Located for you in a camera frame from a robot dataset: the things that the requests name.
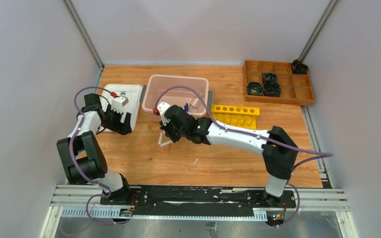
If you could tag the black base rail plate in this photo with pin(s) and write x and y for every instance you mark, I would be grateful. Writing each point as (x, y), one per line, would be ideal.
(200, 202)

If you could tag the aluminium frame post left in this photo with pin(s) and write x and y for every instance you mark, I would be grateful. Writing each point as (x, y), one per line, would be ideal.
(83, 32)

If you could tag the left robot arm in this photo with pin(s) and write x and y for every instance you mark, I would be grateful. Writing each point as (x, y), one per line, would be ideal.
(82, 158)

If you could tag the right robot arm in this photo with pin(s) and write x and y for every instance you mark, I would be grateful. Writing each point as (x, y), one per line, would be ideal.
(274, 145)

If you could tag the yellow test tube rack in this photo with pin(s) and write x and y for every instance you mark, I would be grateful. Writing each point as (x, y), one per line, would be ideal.
(240, 116)

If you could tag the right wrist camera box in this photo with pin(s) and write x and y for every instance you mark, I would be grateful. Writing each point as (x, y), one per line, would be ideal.
(162, 108)

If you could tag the small glass beaker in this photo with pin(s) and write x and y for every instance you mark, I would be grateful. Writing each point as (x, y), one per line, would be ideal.
(195, 102)

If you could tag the aluminium frame post right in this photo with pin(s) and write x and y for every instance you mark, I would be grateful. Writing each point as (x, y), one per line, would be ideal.
(331, 6)

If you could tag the wooden compartment tray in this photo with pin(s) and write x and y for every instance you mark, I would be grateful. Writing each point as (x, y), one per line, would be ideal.
(277, 82)

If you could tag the aluminium frame post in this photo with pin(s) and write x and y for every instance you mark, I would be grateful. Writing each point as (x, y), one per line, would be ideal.
(83, 32)
(331, 6)

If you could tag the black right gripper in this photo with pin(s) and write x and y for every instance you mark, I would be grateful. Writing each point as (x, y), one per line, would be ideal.
(166, 126)

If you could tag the pink plastic storage bin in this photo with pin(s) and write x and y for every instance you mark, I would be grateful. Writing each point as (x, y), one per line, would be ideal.
(159, 83)

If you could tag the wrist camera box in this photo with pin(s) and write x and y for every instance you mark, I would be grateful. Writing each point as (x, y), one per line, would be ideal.
(162, 108)
(118, 104)

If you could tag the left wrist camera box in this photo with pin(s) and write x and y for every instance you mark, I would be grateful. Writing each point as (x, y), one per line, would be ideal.
(118, 104)

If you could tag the white clay triangle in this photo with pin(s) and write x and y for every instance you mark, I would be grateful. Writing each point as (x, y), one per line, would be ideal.
(161, 141)

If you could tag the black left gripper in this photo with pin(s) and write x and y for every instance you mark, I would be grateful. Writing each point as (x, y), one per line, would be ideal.
(118, 116)

